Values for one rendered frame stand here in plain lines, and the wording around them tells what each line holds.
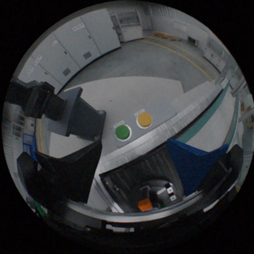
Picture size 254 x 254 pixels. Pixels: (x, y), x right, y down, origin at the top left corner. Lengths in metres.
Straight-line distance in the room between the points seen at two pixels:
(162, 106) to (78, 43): 2.78
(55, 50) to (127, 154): 2.85
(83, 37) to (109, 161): 2.89
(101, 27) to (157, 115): 3.00
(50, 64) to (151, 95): 2.80
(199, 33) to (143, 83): 8.03
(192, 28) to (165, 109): 8.32
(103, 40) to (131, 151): 3.03
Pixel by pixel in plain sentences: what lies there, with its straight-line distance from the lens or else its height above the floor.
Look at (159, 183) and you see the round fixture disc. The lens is 0.23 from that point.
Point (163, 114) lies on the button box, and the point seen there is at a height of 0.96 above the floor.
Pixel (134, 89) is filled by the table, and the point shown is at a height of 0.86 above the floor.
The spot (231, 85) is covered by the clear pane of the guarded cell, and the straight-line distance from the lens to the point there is 1.31.
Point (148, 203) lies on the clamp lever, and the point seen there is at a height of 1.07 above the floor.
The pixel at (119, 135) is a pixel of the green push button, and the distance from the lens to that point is 0.23.
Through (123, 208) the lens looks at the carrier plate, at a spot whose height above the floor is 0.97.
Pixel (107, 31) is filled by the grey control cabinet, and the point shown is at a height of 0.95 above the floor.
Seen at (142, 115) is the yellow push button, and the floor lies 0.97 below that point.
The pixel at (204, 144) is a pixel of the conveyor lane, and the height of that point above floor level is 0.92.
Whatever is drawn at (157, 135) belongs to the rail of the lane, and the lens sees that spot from 0.25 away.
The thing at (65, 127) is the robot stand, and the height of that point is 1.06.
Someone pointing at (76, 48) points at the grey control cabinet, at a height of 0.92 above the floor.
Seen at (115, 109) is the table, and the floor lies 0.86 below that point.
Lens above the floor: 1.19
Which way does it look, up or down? 74 degrees down
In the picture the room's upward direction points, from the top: 37 degrees counter-clockwise
